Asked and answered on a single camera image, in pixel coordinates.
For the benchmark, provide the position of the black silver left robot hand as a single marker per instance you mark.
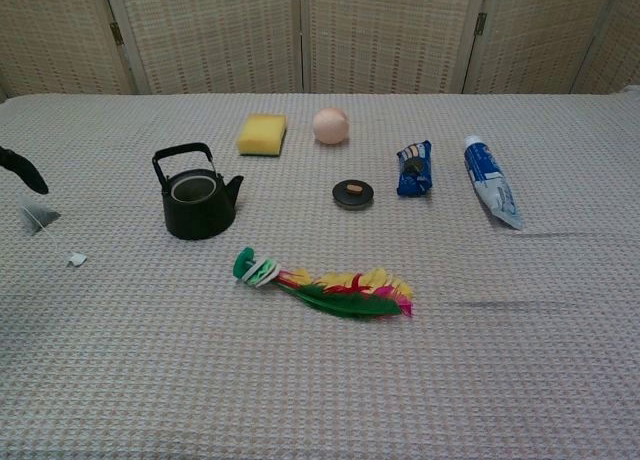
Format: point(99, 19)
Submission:
point(27, 172)

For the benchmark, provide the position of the black teapot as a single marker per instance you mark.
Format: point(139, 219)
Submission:
point(200, 210)

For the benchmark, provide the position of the black teapot lid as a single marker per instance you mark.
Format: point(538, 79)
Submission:
point(354, 196)

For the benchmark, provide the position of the yellow sponge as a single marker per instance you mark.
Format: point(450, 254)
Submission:
point(260, 136)

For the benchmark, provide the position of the woven folding screen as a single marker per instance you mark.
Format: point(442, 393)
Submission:
point(225, 35)

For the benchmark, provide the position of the peach coloured ball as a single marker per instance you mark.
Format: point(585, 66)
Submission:
point(330, 126)

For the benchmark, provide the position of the colourful feather shuttlecock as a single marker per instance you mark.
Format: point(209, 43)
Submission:
point(345, 292)

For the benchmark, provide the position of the waffle weave tablecloth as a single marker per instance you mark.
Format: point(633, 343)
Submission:
point(320, 355)

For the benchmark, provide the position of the blue cookie packet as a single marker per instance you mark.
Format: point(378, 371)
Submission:
point(415, 172)

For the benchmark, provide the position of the blue white toothpaste tube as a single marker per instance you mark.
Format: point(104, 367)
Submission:
point(490, 180)

